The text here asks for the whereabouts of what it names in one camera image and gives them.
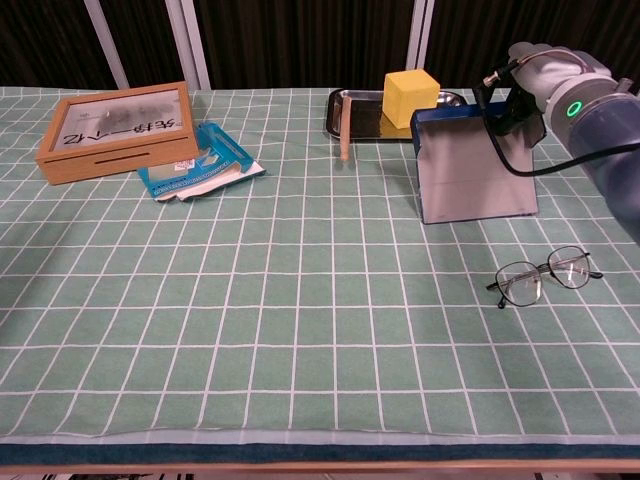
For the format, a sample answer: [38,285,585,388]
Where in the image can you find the shiny metal tray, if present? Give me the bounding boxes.
[324,88,469,143]

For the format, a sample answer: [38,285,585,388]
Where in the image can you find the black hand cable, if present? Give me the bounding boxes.
[471,69,640,177]

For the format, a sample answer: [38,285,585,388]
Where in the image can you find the black-rimmed eyeglasses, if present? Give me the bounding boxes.
[485,244,604,309]

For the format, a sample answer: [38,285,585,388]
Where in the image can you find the blue white paper package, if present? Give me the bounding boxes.
[137,121,268,204]

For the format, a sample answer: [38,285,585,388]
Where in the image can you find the wooden stick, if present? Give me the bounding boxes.
[340,95,354,162]

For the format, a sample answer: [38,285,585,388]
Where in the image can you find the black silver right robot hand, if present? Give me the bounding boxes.
[493,41,614,137]

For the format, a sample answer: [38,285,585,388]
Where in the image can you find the green checked tablecloth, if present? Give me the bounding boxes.
[0,87,640,446]

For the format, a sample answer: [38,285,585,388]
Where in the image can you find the yellow cube block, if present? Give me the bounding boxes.
[382,68,442,130]

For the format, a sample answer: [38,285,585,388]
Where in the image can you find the double white frame post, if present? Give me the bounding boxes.
[164,0,212,91]

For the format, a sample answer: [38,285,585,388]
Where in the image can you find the dark blue table underlay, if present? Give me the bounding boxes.
[0,441,640,465]

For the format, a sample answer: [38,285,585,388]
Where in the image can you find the thin white frame post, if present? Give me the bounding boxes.
[82,0,131,90]

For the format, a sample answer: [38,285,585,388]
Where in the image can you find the blue tin box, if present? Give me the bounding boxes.
[409,99,547,225]

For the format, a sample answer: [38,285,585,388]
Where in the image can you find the wooden framed box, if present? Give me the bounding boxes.
[35,80,200,186]

